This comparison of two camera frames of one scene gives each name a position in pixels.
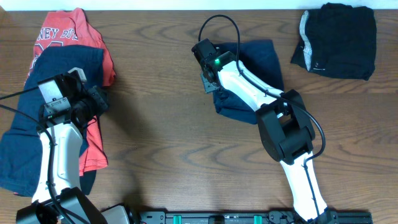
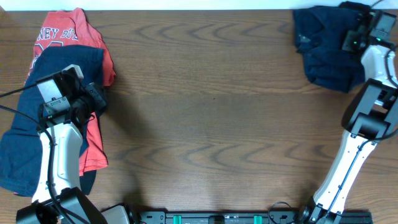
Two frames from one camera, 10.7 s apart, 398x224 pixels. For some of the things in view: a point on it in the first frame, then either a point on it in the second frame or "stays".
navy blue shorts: x=257 y=59 → x=319 y=33
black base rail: x=252 y=217 stays
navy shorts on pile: x=20 y=144 stays
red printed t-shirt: x=71 y=27 stays
